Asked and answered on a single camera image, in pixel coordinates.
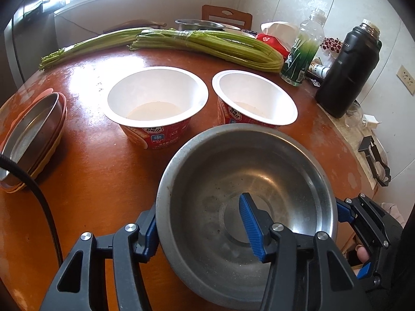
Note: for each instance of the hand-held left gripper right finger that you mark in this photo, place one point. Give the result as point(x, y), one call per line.
point(251, 223)

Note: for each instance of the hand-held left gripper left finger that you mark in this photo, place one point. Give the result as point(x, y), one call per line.
point(149, 230)

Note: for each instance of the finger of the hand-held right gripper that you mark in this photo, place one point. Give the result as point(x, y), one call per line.
point(369, 220)
point(345, 213)

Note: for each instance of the stainless steel bowl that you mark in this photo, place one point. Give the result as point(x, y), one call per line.
point(210, 184)

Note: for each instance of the yellow shell-shaped plate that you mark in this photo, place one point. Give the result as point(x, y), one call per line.
point(52, 155)

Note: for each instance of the red instant noodle bowl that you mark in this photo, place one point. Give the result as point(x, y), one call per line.
point(256, 87)
point(155, 84)

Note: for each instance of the pink plastic plate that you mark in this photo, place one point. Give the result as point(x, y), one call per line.
point(63, 113)

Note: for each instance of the round steel pan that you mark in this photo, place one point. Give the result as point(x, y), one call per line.
point(29, 129)

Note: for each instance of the person's right hand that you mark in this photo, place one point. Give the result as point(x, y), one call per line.
point(361, 252)

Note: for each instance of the white cloth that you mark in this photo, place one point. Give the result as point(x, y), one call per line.
point(392, 212)

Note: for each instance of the black plastic clip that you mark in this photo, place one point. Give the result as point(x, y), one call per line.
point(366, 145)

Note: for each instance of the white charger plug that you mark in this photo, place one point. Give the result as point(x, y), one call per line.
point(369, 121)

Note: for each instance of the clear glass jar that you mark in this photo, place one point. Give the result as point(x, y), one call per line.
point(353, 113)

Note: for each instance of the black thermos flask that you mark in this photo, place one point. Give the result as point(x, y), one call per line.
point(347, 71)

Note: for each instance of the small white bottle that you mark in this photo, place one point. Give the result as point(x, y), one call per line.
point(321, 70)

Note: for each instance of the clear green-label plastic bottle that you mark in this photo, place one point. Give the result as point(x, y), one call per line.
point(298, 58)

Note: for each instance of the red flower ornament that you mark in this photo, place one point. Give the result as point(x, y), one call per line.
point(330, 43)

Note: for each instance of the wrapped celery bunch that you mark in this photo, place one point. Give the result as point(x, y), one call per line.
point(210, 47)

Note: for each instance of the red and white tissue pack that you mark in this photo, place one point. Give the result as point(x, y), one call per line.
point(282, 32)

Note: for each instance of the white ceramic bowl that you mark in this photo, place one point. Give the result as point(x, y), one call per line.
point(240, 29)

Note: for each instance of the long loose celery bunch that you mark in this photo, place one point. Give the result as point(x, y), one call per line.
point(97, 40)

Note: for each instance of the dark curved-back wooden chair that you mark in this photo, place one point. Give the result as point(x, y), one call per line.
point(136, 24)

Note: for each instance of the small steel bowl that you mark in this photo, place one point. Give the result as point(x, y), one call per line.
point(197, 24)

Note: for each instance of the wooden chair back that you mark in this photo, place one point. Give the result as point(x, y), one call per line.
point(209, 13)

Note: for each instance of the grey refrigerator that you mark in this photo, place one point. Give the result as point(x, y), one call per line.
point(26, 39)

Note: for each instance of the black rack on refrigerator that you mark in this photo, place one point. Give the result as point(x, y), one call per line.
point(32, 9)

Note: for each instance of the white wall socket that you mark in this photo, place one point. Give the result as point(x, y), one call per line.
point(407, 79)

